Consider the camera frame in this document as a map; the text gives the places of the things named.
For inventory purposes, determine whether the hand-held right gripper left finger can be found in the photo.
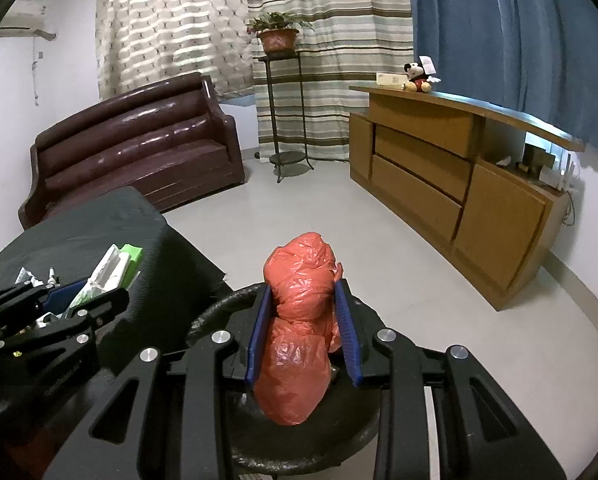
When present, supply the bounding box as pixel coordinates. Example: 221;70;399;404
43;282;275;480

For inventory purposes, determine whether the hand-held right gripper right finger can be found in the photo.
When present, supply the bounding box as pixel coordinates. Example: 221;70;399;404
333;277;567;480

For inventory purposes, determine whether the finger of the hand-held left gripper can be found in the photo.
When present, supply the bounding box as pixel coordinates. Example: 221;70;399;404
0;279;89;322
0;287;131;361

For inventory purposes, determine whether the green and white packet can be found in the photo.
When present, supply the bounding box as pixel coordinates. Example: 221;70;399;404
68;242;145;321

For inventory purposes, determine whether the red plastic bag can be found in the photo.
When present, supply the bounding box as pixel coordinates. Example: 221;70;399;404
254;231;347;427

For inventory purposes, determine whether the black trash bin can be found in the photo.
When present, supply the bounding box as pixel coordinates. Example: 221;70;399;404
185;282;385;476

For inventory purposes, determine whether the crumpled silver tube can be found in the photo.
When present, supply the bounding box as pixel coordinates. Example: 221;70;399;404
13;265;61;289

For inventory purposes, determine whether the dark grey tablecloth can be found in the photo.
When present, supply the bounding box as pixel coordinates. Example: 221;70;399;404
0;186;232;480

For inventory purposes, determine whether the brown leather sofa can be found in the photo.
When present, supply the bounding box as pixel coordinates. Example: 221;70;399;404
18;71;246;231

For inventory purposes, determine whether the black metal plant stand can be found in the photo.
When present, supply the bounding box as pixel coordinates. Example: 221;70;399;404
255;50;316;183

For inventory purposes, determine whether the wooden cabinet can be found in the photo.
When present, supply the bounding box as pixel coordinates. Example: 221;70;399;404
348;84;587;311

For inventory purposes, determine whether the small brown box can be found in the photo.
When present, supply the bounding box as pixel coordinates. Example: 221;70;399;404
516;142;554;177

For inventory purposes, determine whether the white box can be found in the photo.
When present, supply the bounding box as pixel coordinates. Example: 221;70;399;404
375;72;409;92

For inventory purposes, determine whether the striped curtain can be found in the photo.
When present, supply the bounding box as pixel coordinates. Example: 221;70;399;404
244;0;415;163

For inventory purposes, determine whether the mouse plush toy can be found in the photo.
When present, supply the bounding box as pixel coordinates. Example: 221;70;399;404
403;61;441;94

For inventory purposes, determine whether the white router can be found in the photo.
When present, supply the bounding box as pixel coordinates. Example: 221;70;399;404
539;152;580;192

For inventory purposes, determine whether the white air conditioner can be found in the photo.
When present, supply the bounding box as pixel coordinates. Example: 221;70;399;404
0;0;57;41

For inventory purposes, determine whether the beige patterned curtain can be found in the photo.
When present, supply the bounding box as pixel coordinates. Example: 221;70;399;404
95;0;255;102

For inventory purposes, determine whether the terracotta plant pot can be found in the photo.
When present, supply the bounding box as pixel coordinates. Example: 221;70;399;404
257;28;300;54

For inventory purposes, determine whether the green houseplant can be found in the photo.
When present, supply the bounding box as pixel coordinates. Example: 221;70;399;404
246;11;314;36

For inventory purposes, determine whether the blue curtain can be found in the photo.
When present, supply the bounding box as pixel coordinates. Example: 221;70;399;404
405;0;598;146

